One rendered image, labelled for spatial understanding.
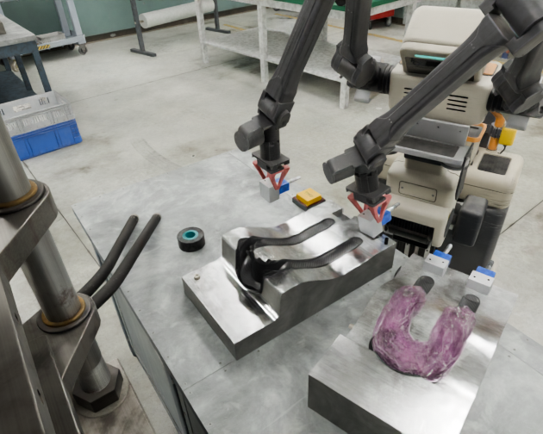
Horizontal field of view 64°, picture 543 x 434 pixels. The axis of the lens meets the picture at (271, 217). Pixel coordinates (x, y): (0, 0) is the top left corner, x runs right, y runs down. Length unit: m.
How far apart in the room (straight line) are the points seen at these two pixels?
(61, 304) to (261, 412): 0.43
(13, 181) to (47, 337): 0.29
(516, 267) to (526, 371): 1.60
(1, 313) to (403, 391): 0.64
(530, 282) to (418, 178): 1.27
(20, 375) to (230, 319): 0.62
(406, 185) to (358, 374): 0.79
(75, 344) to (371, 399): 0.52
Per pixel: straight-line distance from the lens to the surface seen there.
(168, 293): 1.20
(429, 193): 1.49
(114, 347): 2.20
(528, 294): 2.54
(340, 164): 1.03
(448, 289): 1.14
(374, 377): 0.87
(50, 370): 0.81
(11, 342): 0.50
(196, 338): 1.08
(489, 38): 0.88
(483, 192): 1.75
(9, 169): 0.70
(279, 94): 1.10
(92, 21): 7.53
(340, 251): 1.15
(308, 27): 1.05
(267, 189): 1.26
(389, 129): 0.97
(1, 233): 0.67
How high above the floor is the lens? 1.63
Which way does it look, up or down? 36 degrees down
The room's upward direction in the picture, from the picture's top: 3 degrees counter-clockwise
